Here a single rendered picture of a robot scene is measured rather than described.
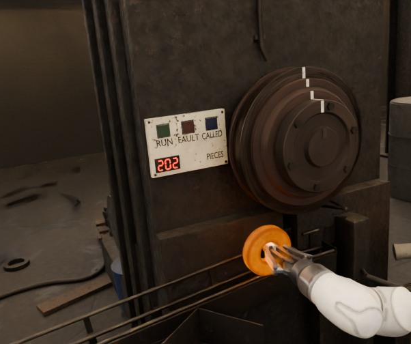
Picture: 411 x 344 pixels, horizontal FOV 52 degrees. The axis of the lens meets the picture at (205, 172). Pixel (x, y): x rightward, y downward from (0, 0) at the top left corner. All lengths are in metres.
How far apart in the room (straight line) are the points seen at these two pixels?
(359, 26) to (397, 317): 1.02
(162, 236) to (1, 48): 6.06
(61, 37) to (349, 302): 6.63
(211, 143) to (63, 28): 6.04
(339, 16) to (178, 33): 0.61
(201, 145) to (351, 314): 0.67
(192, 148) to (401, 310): 0.72
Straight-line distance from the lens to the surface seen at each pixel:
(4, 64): 7.18
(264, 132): 1.26
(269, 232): 1.26
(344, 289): 1.03
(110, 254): 2.81
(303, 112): 1.25
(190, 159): 1.33
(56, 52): 7.21
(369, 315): 1.01
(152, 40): 1.29
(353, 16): 1.68
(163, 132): 1.28
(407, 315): 1.13
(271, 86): 1.28
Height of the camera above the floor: 1.40
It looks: 15 degrees down
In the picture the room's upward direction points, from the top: 5 degrees counter-clockwise
